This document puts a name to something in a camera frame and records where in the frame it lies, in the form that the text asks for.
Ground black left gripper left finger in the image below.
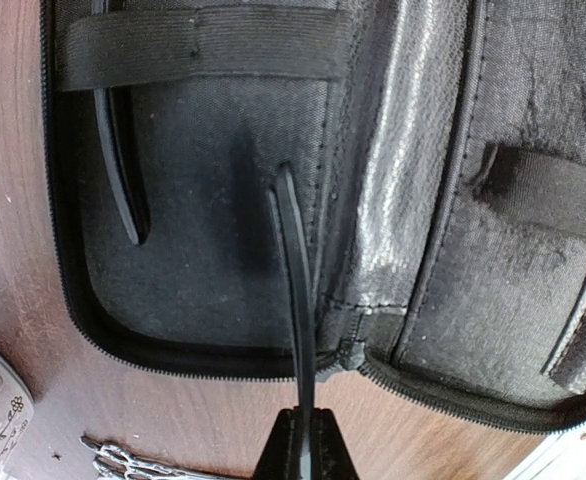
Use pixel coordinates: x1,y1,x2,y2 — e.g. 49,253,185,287
252,408,301,480

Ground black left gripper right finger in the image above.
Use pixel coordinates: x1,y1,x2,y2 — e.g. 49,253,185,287
310,408,359,480

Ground black hair clip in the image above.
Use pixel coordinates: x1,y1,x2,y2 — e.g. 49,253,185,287
90,0,152,246
269,163,316,456

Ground black zippered tool case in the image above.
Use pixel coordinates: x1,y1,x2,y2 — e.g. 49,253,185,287
40,1,586,433

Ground silver straight hair scissors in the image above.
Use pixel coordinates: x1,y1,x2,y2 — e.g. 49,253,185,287
80,435,235,480

